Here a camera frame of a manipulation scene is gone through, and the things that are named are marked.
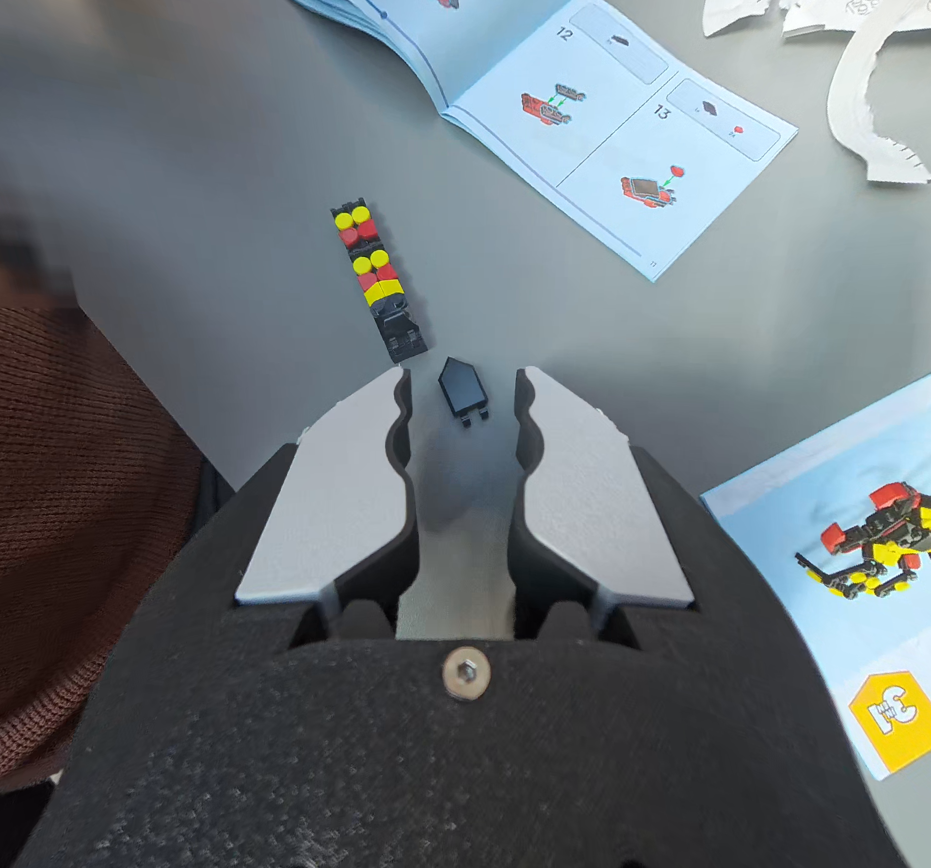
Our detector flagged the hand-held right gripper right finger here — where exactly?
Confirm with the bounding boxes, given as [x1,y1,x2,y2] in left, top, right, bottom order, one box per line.
[508,365,696,609]

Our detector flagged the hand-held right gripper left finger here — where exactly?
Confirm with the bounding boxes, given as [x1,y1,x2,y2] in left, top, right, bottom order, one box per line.
[234,366,421,607]

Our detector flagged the black pointed flag brick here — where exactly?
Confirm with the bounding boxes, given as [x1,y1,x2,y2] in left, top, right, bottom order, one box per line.
[438,356,490,429]

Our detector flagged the grey desk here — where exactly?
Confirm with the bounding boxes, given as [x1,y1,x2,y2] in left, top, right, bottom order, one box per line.
[0,0,931,868]

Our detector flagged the black red yellow brick strip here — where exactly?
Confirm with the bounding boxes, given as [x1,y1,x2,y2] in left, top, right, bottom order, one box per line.
[329,195,430,365]

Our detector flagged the brown knitted sleeve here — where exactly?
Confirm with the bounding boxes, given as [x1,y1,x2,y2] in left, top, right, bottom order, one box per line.
[0,264,212,782]

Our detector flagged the blue model picture booklet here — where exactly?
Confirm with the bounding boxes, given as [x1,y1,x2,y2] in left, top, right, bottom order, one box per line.
[700,373,931,782]

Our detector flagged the open blue instruction booklet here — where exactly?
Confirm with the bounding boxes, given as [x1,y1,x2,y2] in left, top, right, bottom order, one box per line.
[276,0,800,283]

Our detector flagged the curled white paper strip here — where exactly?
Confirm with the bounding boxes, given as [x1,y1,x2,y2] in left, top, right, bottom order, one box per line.
[827,6,931,185]

